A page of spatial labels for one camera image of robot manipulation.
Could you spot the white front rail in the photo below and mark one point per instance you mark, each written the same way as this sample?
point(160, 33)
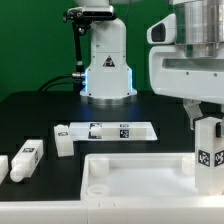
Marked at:
point(155, 210)

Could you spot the black camera stand pole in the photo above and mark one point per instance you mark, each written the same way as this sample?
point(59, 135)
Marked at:
point(78, 55)

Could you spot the black camera on stand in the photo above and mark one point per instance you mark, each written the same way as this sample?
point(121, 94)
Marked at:
point(91, 13)

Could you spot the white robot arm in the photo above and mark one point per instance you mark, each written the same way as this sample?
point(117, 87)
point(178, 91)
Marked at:
point(187, 57)

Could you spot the white desk top tray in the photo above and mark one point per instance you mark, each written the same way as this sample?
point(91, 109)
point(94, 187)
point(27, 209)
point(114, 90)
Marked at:
point(136, 175)

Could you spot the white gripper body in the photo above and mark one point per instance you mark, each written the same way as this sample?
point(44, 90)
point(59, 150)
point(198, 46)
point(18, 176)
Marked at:
point(172, 74)

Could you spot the white flat base plate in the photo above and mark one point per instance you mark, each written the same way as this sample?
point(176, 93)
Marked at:
point(112, 131)

